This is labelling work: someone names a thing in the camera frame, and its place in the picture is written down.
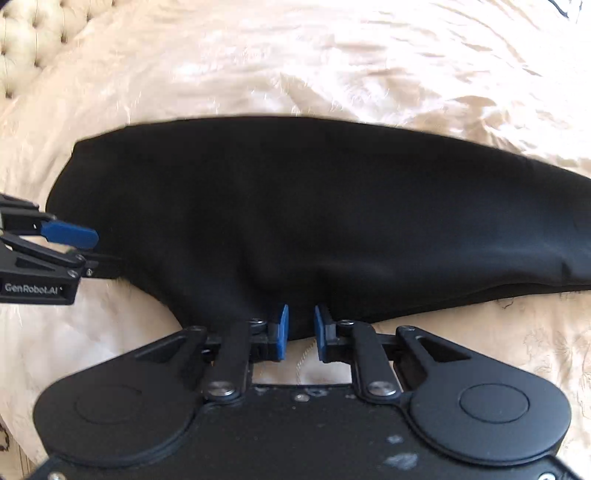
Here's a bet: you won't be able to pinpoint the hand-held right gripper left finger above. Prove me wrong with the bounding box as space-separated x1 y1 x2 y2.
135 304 291 403

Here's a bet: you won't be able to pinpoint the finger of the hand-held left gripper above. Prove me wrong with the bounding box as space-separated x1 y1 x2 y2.
0 231 123 280
0 194 99 248

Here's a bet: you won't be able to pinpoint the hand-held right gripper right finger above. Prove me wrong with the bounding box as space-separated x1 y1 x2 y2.
314 303 468 401

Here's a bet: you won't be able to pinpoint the black pants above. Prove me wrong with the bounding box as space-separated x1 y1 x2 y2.
46 115 591 343

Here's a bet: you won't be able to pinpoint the cream tufted headboard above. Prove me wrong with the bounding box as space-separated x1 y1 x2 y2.
0 0 89 100

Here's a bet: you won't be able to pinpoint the cream embroidered bedspread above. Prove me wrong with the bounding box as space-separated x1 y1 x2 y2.
0 0 591 480

